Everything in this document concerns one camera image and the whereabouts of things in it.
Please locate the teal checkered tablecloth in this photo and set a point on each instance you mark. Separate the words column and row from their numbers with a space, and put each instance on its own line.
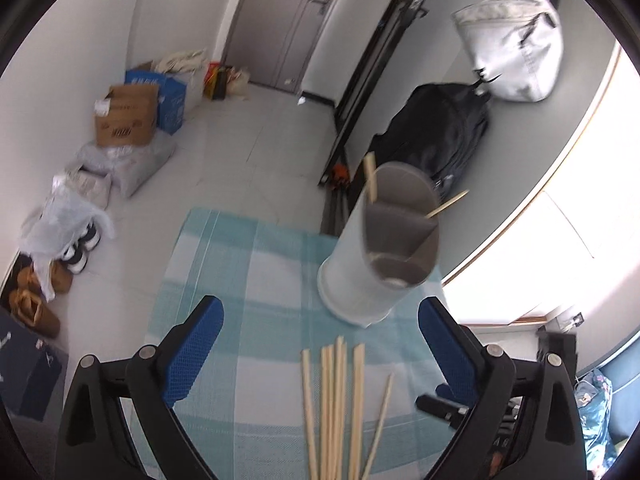
column 245, row 412

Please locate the red yellow bag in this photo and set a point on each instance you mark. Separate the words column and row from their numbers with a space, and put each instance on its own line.
column 216, row 81

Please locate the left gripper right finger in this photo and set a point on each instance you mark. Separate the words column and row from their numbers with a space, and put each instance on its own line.
column 547, row 440

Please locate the black backpack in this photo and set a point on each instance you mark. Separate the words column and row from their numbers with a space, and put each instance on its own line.
column 437, row 131

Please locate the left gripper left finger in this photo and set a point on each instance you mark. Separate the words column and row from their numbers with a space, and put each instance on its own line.
column 94, row 441

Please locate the black sliding door frame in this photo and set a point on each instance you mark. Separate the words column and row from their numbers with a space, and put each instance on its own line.
column 396, row 19

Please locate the beige cloth bag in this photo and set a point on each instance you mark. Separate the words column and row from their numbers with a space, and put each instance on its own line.
column 181, row 62

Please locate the navy shoe box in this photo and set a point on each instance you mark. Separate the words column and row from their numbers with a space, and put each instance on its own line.
column 30, row 370

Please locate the brown boots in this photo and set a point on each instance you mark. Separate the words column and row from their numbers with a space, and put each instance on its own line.
column 29, row 306

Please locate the brown cardboard box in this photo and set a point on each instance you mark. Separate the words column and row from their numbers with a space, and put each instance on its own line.
column 126, row 115

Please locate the white sling bag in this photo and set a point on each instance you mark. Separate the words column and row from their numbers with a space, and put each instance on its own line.
column 515, row 46

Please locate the white plastic bag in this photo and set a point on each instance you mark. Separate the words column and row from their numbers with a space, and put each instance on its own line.
column 58, row 224

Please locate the white grey utensil holder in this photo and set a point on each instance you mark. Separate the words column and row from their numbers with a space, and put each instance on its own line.
column 388, row 248

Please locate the black white sneakers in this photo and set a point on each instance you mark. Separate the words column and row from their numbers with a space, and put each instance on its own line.
column 75, row 256

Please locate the grey plastic parcel bag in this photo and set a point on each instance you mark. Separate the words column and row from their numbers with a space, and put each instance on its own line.
column 128, row 166

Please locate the grey door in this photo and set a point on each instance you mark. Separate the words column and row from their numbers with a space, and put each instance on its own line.
column 275, row 39

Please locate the blue cardboard box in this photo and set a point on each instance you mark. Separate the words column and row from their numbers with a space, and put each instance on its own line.
column 171, row 97

